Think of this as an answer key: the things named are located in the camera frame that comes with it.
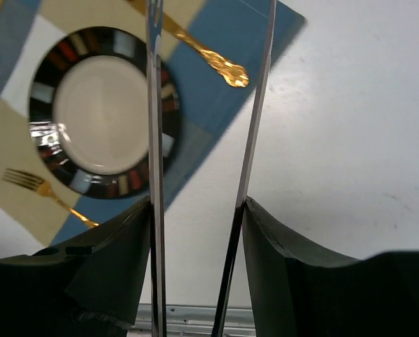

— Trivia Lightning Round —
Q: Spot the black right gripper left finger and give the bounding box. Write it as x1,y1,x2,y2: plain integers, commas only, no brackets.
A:
0,198,150,336

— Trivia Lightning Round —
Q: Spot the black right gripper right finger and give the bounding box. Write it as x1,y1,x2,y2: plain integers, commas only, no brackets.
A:
242,198,419,336

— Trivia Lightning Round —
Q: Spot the gold fork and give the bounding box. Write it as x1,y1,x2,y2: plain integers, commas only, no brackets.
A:
1,168,99,228

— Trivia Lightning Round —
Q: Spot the black rimmed plate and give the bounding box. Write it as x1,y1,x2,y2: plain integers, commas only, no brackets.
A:
28,26,182,200

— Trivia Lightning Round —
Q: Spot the gold knife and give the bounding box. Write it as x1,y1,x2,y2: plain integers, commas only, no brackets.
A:
126,0,250,89

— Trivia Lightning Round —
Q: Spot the blue beige placemat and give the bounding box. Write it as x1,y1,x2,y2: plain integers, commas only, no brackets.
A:
0,0,308,246

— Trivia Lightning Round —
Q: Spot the aluminium table frame rail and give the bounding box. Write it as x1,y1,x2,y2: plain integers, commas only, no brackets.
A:
128,304,256,336

